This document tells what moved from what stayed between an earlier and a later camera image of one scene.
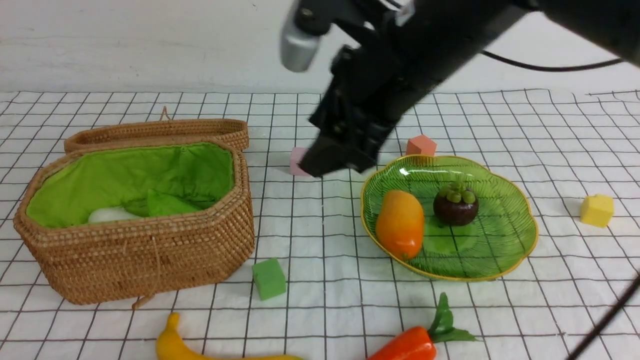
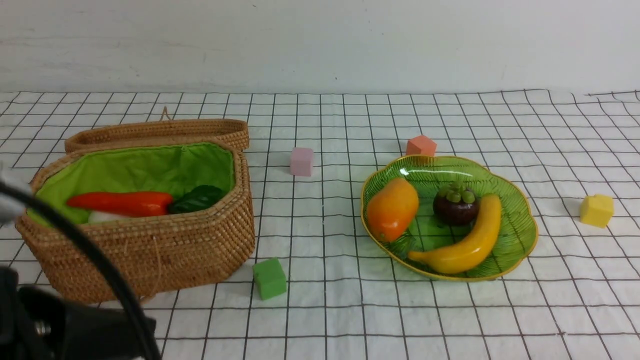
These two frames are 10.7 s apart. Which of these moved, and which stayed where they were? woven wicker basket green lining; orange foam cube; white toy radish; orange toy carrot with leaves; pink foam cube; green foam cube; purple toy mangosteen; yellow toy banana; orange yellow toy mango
Moved: yellow toy banana; orange toy carrot with leaves; orange yellow toy mango
Stayed: orange foam cube; pink foam cube; green foam cube; woven wicker basket green lining; white toy radish; purple toy mangosteen
